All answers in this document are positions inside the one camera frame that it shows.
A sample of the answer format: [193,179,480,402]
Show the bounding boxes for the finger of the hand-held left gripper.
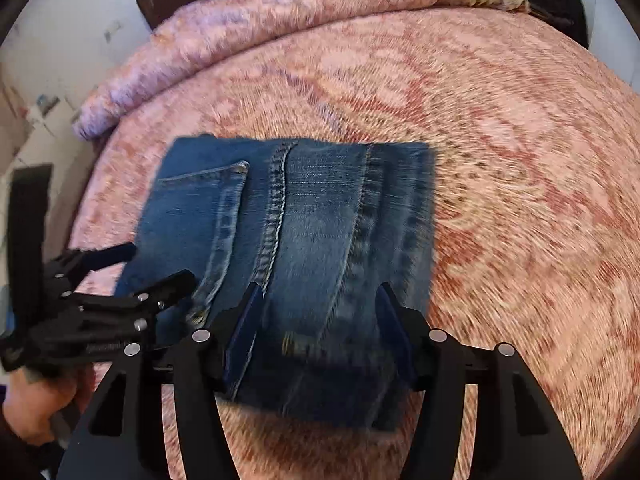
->
[75,269,197,335]
[44,242,139,292]

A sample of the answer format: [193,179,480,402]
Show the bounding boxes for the person's left forearm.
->
[0,410,56,480]

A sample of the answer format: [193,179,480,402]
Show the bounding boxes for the pink fuzzy blanket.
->
[72,0,476,141]

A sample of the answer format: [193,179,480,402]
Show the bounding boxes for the pink patterned bedspread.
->
[67,5,640,480]

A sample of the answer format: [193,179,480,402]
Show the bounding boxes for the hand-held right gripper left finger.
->
[56,282,266,480]

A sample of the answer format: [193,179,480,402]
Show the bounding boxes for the person's left hand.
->
[2,362,97,448]

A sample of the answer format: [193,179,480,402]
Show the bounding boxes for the blue denim pants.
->
[114,132,436,431]

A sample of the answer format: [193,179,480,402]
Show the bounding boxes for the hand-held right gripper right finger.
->
[375,282,585,480]

